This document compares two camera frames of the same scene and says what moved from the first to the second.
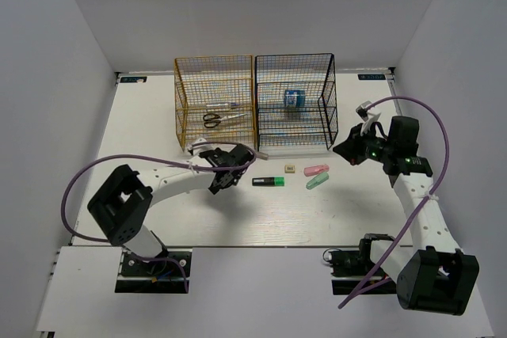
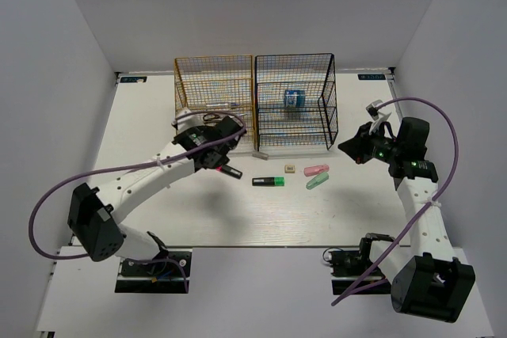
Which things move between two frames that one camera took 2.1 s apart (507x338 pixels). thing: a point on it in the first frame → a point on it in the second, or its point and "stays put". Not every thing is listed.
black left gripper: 214,189 → 203,129
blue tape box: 295,98 stays put
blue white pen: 230,104 stays put
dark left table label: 133,79 stays put
